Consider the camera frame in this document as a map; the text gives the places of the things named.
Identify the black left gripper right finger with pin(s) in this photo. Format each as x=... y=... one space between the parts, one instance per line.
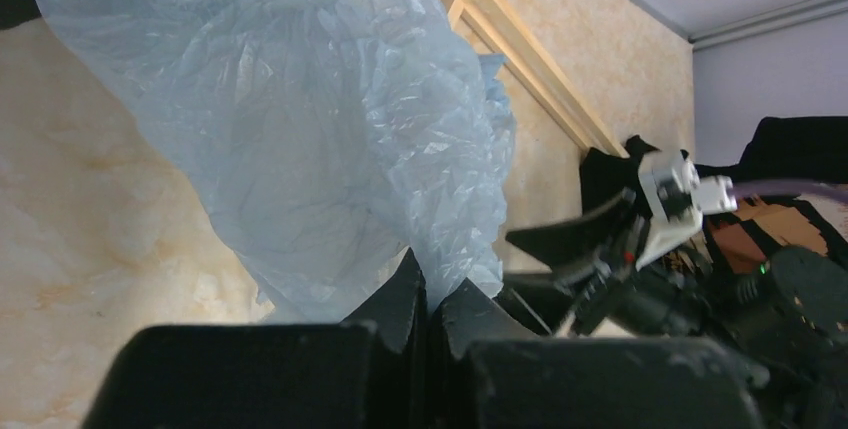
x=486 y=370

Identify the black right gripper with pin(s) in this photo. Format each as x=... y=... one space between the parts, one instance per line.
x=600 y=283

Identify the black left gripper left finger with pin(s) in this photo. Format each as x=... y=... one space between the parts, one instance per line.
x=357 y=373

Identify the blue plastic trash bag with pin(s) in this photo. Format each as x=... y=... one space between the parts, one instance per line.
x=323 y=137

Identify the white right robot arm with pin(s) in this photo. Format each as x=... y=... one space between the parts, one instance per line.
x=782 y=307

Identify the black t-shirt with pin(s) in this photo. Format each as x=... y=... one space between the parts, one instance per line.
x=812 y=148

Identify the wooden clothes rack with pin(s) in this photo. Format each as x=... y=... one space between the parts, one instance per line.
x=497 y=24

